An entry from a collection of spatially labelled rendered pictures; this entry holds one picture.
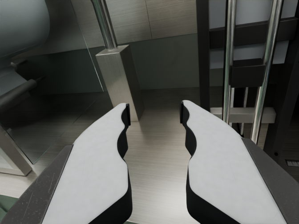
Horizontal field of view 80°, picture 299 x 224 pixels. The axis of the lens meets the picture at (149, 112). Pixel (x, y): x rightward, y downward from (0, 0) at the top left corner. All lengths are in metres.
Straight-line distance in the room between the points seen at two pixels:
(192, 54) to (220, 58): 0.46
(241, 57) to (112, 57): 0.38
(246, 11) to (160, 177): 0.40
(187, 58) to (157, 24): 0.19
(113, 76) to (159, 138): 0.26
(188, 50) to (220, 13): 0.48
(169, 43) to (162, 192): 0.59
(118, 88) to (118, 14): 0.34
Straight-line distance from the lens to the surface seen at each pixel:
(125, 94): 0.65
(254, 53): 0.38
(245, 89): 0.52
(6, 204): 0.92
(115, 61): 0.61
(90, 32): 0.94
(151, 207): 0.46
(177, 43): 0.81
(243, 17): 0.36
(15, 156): 0.68
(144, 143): 0.60
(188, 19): 0.79
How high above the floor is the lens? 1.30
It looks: 32 degrees down
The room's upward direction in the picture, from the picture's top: 13 degrees counter-clockwise
